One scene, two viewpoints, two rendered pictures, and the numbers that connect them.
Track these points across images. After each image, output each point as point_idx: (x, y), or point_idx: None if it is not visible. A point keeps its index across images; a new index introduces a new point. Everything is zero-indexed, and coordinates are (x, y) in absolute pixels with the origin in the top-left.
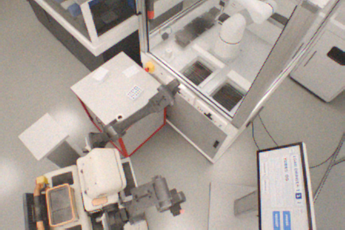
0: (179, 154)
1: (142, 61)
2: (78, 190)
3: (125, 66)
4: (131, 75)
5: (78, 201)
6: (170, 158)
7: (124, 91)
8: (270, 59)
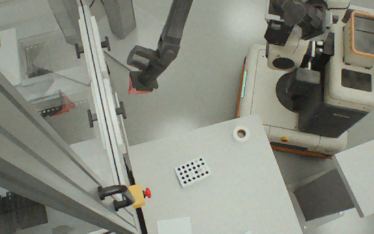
0: (150, 131)
1: (141, 233)
2: (336, 58)
3: None
4: (179, 218)
5: (339, 45)
6: (167, 132)
7: (209, 189)
8: None
